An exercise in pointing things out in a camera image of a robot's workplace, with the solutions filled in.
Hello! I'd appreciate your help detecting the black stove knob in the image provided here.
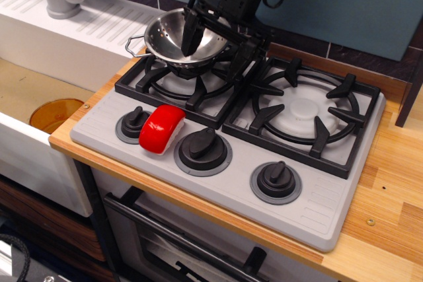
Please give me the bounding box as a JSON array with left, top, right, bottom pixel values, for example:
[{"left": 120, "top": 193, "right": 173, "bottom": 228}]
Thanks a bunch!
[
  {"left": 115, "top": 106, "right": 151, "bottom": 145},
  {"left": 250, "top": 161, "right": 302, "bottom": 205},
  {"left": 174, "top": 127, "right": 233, "bottom": 177}
]

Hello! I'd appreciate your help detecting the orange plastic plate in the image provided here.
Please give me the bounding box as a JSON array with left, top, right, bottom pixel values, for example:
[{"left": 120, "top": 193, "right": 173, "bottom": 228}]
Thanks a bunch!
[{"left": 29, "top": 98, "right": 84, "bottom": 134}]

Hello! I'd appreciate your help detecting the black braided cable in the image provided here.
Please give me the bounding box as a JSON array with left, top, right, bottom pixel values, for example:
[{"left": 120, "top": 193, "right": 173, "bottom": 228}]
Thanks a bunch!
[{"left": 0, "top": 233, "right": 30, "bottom": 279}]

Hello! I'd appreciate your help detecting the red white toy sushi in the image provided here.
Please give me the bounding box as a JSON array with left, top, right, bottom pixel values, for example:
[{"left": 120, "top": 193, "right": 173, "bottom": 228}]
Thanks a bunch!
[{"left": 139, "top": 105, "right": 186, "bottom": 155}]

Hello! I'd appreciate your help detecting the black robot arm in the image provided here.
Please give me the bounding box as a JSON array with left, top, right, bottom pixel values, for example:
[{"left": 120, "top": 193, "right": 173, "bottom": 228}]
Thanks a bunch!
[{"left": 181, "top": 0, "right": 284, "bottom": 82}]

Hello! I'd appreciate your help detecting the black right burner grate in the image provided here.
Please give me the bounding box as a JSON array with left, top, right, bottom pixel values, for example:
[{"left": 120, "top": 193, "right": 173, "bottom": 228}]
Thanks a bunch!
[{"left": 223, "top": 57, "right": 386, "bottom": 179}]

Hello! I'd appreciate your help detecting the black left burner grate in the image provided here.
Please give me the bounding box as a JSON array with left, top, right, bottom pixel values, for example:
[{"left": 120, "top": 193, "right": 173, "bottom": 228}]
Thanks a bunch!
[{"left": 115, "top": 46, "right": 262, "bottom": 129}]

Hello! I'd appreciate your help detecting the black right stove knob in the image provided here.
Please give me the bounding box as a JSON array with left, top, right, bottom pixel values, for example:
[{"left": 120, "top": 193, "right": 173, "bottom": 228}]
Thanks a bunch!
[{"left": 250, "top": 161, "right": 302, "bottom": 205}]

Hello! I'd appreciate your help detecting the black left stove knob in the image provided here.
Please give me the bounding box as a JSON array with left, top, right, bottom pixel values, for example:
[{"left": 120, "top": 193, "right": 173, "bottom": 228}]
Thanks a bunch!
[{"left": 115, "top": 106, "right": 151, "bottom": 145}]

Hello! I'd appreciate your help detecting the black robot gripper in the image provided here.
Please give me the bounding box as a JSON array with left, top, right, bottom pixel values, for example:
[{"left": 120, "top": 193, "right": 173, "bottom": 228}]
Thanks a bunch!
[{"left": 181, "top": 0, "right": 266, "bottom": 81}]

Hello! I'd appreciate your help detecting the black burner grate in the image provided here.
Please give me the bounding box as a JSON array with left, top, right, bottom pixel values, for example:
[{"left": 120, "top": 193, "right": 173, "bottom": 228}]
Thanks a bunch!
[
  {"left": 223, "top": 57, "right": 386, "bottom": 179},
  {"left": 115, "top": 46, "right": 262, "bottom": 129}
]

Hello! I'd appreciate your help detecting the white toy sink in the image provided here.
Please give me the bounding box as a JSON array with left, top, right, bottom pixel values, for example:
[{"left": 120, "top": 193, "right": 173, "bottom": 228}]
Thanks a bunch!
[{"left": 1, "top": 0, "right": 160, "bottom": 217}]

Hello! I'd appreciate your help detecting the grey toy stove top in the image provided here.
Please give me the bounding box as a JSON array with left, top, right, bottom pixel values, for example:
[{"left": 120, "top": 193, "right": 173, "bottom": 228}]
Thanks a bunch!
[{"left": 69, "top": 51, "right": 387, "bottom": 252}]

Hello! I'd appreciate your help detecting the toy oven door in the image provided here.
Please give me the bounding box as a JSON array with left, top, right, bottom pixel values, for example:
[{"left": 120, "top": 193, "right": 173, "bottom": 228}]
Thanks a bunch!
[{"left": 103, "top": 187, "right": 328, "bottom": 281}]

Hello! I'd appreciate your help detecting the steel colander bowl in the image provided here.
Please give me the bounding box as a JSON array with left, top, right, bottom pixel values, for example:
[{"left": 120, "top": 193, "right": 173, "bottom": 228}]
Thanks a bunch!
[{"left": 125, "top": 8, "right": 237, "bottom": 73}]

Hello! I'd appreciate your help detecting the black middle stove knob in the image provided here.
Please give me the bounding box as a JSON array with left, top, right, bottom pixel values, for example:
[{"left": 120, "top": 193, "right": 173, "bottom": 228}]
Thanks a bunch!
[{"left": 174, "top": 127, "right": 233, "bottom": 177}]

